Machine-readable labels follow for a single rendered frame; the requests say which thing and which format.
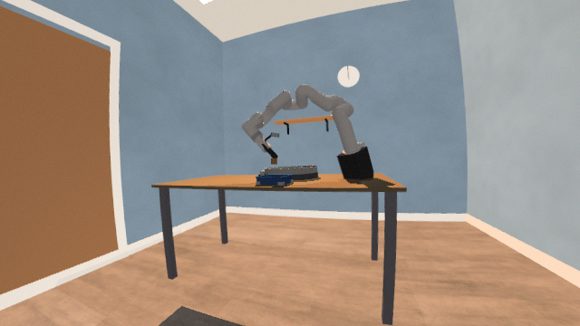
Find blue crate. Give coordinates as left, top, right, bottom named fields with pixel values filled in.
left=256, top=175, right=293, bottom=186

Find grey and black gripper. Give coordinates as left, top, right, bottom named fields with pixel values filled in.
left=254, top=134, right=278, bottom=158

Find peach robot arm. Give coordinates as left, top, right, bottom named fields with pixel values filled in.
left=242, top=84, right=365, bottom=155

